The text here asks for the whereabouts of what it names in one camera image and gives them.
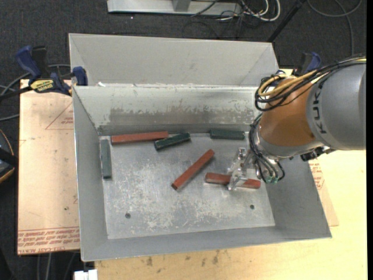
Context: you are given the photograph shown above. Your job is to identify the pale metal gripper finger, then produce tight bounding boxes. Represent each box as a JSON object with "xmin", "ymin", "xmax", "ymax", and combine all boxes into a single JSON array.
[
  {"xmin": 227, "ymin": 167, "xmax": 247, "ymax": 192},
  {"xmin": 230, "ymin": 146, "xmax": 248, "ymax": 172}
]

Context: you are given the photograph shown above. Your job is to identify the red-brown flat block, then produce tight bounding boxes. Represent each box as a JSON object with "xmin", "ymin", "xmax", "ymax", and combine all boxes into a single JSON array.
[
  {"xmin": 110, "ymin": 131, "xmax": 170, "ymax": 145},
  {"xmin": 171, "ymin": 149, "xmax": 216, "ymax": 192},
  {"xmin": 204, "ymin": 172, "xmax": 262, "ymax": 190}
]

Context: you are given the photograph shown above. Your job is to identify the dark green flat block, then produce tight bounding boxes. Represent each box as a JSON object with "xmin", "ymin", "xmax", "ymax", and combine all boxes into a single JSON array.
[
  {"xmin": 99, "ymin": 138, "xmax": 113, "ymax": 180},
  {"xmin": 209, "ymin": 128, "xmax": 246, "ymax": 141},
  {"xmin": 153, "ymin": 132, "xmax": 192, "ymax": 152}
]

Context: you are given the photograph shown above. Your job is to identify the grey metal bin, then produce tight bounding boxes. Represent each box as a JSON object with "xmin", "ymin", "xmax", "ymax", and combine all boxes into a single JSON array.
[{"xmin": 68, "ymin": 33, "xmax": 333, "ymax": 263}]

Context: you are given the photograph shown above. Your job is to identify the brown cardboard board red print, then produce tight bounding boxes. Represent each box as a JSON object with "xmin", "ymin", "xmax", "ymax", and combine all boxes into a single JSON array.
[{"xmin": 17, "ymin": 79, "xmax": 340, "ymax": 256}]

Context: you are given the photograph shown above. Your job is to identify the black cylinder on white bracket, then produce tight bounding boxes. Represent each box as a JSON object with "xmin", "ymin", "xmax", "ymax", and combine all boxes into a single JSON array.
[{"xmin": 300, "ymin": 146, "xmax": 331, "ymax": 162}]

